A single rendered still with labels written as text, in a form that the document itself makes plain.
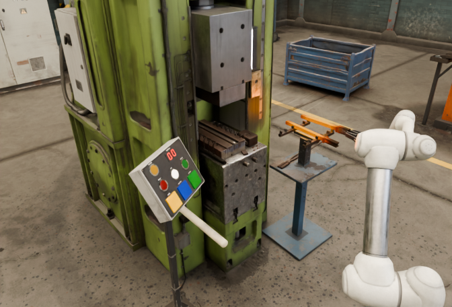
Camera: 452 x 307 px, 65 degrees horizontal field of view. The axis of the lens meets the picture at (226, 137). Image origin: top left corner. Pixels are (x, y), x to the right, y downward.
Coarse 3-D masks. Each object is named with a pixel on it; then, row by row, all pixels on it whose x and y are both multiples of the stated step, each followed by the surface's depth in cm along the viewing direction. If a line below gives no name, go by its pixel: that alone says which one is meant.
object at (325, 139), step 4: (288, 124) 254; (292, 124) 251; (296, 124) 251; (296, 128) 249; (300, 128) 246; (304, 128) 245; (304, 132) 244; (308, 132) 240; (312, 132) 239; (320, 136) 234; (324, 140) 230; (328, 140) 228; (332, 140) 228; (332, 144) 228; (336, 144) 225
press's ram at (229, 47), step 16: (192, 16) 183; (208, 16) 174; (224, 16) 179; (240, 16) 186; (192, 32) 187; (208, 32) 177; (224, 32) 183; (240, 32) 190; (208, 48) 182; (224, 48) 186; (240, 48) 194; (208, 64) 186; (224, 64) 190; (240, 64) 198; (208, 80) 190; (224, 80) 194; (240, 80) 202
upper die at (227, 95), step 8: (200, 88) 207; (232, 88) 200; (240, 88) 205; (200, 96) 210; (208, 96) 204; (216, 96) 198; (224, 96) 198; (232, 96) 202; (240, 96) 207; (216, 104) 200; (224, 104) 200
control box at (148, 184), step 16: (176, 144) 179; (160, 160) 167; (176, 160) 176; (192, 160) 186; (144, 176) 156; (160, 176) 164; (144, 192) 161; (160, 192) 161; (176, 192) 169; (192, 192) 178; (160, 208) 161
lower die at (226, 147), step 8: (200, 128) 239; (216, 128) 238; (208, 136) 228; (216, 136) 228; (232, 136) 227; (200, 144) 227; (216, 144) 220; (224, 144) 218; (232, 144) 218; (240, 144) 222; (216, 152) 216; (224, 152) 214; (232, 152) 219
